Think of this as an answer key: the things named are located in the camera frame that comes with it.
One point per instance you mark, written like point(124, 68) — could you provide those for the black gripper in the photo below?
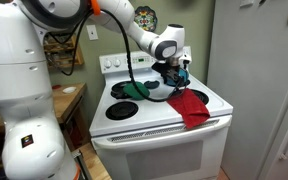
point(171, 73)

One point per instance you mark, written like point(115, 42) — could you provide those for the red towel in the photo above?
point(190, 108)

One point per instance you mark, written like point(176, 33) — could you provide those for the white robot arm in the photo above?
point(14, 73)

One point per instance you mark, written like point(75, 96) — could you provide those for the white stove knob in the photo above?
point(107, 63)
point(116, 62)

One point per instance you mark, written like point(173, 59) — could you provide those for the white electric stove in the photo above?
point(164, 160)

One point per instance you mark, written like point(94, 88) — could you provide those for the blue kettle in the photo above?
point(185, 75)

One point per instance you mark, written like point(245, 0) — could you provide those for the dark blue spoon rest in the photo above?
point(151, 84)

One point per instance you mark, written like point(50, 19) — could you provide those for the green round pot holder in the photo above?
point(129, 90)

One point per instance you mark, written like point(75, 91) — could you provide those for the white refrigerator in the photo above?
point(250, 83)

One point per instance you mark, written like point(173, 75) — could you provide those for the wooden spice rack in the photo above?
point(79, 53)

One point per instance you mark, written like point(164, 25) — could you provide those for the small white dish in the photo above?
point(69, 90)

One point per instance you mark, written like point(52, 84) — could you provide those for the white paper note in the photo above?
point(246, 3)

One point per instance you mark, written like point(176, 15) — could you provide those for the wooden side table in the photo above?
point(62, 100)

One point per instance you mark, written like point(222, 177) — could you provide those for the wooden robot platform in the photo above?
point(94, 165)

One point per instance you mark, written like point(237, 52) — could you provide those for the small red lid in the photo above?
point(56, 87)

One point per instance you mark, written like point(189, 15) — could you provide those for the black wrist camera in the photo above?
point(160, 68)

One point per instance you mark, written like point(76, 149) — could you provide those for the colourful decorative wall plate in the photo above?
point(145, 18)

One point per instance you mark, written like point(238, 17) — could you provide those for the white light switch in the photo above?
point(92, 32)

